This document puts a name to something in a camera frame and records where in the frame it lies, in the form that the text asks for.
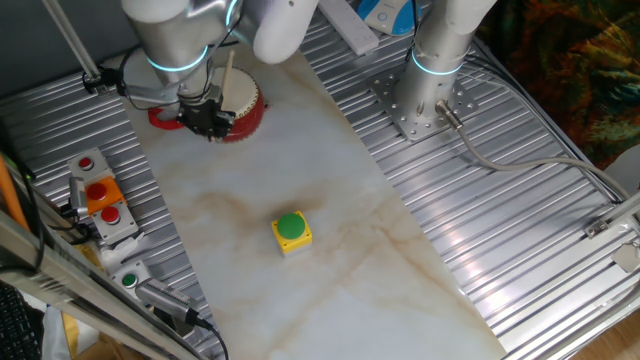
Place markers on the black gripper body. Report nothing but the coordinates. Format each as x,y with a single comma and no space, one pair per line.
200,117

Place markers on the colourful patterned cloth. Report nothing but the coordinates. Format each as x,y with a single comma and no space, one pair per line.
575,60

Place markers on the red drum white skin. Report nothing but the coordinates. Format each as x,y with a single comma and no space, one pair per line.
247,95

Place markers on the orange box red button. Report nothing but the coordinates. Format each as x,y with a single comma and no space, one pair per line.
97,191

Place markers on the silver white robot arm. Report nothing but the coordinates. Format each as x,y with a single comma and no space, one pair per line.
440,40

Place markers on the grey box large red button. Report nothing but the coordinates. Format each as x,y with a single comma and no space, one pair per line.
111,215

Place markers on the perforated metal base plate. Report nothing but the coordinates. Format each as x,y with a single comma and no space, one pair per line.
415,127

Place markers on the small silver ribbed camera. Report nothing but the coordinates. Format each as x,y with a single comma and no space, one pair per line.
77,197

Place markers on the small metal plate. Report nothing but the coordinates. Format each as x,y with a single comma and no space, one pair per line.
627,257

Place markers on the orange pole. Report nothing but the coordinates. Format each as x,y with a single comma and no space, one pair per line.
10,195

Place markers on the black keyboard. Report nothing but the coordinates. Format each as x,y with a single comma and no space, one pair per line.
17,325

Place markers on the crumpled white tape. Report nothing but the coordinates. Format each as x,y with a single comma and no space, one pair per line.
117,255

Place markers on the aluminium frame bar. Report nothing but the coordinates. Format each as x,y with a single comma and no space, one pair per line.
50,270

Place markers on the grey box small red button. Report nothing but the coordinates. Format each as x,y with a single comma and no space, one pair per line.
86,163

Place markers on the grey box green button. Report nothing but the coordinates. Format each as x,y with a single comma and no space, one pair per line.
129,280

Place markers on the yellow box green button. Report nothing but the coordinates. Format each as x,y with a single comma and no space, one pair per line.
291,226

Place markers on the silver camera black mount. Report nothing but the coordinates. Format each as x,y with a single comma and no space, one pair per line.
165,297

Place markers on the wooden drumstick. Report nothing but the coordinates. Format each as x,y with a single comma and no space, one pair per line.
228,75

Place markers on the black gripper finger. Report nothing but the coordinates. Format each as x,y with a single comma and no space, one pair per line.
227,122
212,136

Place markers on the white power strip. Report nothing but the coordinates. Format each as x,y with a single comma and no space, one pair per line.
350,25

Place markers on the slanted aluminium pole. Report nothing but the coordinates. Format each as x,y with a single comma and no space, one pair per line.
72,40

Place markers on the small metal bracket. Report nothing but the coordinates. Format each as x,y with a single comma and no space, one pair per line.
596,228

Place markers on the black pole clamp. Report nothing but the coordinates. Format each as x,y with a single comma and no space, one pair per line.
87,82

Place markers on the short aluminium bar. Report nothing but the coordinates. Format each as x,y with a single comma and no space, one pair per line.
622,210

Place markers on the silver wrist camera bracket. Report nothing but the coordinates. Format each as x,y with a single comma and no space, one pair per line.
150,95

